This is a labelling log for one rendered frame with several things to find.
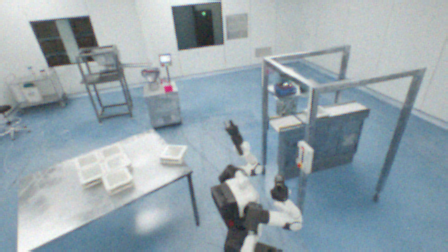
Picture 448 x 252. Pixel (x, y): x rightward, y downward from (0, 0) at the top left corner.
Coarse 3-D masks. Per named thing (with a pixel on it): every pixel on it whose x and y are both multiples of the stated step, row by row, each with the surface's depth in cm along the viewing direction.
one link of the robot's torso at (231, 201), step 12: (228, 180) 183; (216, 192) 174; (228, 192) 173; (240, 192) 172; (252, 192) 171; (216, 204) 173; (228, 204) 165; (240, 204) 165; (228, 216) 170; (240, 216) 168; (228, 228) 178
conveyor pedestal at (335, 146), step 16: (320, 128) 325; (336, 128) 334; (352, 128) 343; (288, 144) 323; (320, 144) 340; (336, 144) 349; (352, 144) 359; (288, 160) 338; (320, 160) 355; (336, 160) 367; (352, 160) 378; (288, 176) 354
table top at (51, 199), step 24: (120, 144) 307; (144, 144) 303; (48, 168) 275; (72, 168) 272; (144, 168) 264; (168, 168) 261; (24, 192) 244; (48, 192) 242; (72, 192) 240; (96, 192) 237; (120, 192) 235; (144, 192) 233; (24, 216) 218; (48, 216) 216; (72, 216) 214; (96, 216) 212; (24, 240) 197; (48, 240) 195
